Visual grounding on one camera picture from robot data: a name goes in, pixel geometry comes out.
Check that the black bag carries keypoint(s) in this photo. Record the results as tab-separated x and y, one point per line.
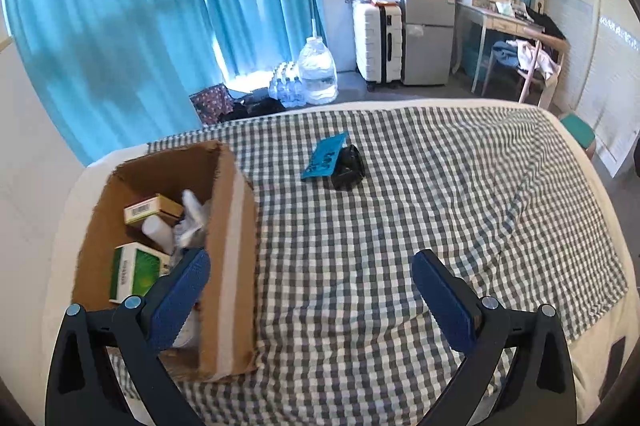
547	26

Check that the white cylindrical handheld device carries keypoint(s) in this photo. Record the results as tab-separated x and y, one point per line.
157	231

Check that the light wooden desk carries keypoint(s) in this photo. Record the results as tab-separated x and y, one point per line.
500	21

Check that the brown cardboard box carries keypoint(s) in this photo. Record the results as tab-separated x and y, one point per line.
235	256

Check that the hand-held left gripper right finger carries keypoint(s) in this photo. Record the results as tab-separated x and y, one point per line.
442	301

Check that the green stool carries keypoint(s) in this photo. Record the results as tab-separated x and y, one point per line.
577	128

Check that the large clear water jug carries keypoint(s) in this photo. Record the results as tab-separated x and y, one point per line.
317	71

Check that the brown white medicine box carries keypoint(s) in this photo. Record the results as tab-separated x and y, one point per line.
150	208

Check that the small black pouch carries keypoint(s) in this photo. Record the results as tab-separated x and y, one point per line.
347	171

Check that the pack of water bottles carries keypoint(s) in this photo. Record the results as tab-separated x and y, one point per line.
287	86

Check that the white suitcase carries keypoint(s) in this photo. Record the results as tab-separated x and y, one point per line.
370	41

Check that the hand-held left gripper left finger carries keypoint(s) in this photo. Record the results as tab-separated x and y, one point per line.
182	296

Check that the wooden chair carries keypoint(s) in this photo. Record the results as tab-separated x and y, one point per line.
532	81

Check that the dark patterned bag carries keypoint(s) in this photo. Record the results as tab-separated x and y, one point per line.
212	101

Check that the black clothes heap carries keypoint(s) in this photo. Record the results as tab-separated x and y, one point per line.
255	106

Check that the wide teal curtain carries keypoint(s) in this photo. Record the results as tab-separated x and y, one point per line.
125	6

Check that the grey white checkered cloth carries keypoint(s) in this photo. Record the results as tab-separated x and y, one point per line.
375	216

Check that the grey mini fridge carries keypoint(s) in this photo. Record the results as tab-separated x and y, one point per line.
427	41

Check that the white louvered wardrobe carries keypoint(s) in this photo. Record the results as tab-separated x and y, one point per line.
590	56

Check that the green white medicine box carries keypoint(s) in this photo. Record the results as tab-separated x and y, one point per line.
135	271

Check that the blue packet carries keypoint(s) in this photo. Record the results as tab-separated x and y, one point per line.
322	158

